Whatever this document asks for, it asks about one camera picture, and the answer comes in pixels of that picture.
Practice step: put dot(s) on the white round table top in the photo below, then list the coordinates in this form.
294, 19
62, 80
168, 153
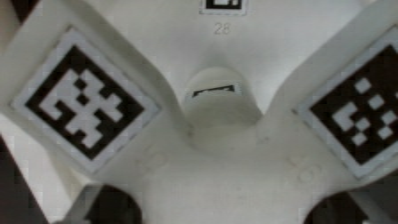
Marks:
250, 40

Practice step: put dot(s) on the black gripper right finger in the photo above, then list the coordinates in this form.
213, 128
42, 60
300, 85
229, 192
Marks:
344, 209

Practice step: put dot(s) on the white cross table base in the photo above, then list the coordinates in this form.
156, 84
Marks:
207, 173

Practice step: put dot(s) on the white cylindrical table leg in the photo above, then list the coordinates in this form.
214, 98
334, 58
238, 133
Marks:
220, 105

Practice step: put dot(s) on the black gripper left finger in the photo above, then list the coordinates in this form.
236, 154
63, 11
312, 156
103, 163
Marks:
104, 207

